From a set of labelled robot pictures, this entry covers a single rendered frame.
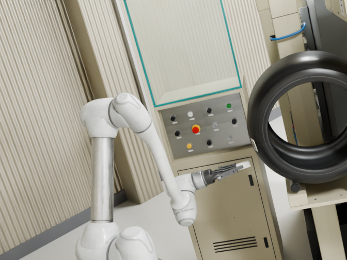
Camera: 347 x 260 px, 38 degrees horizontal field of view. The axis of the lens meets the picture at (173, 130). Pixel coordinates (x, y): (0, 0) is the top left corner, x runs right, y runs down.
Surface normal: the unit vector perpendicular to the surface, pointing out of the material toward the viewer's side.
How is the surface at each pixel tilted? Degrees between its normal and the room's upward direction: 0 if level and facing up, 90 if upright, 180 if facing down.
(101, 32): 90
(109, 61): 90
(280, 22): 90
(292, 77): 80
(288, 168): 98
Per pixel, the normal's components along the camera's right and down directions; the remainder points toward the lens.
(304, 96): -0.15, 0.31
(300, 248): -0.26, -0.93
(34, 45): 0.60, 0.07
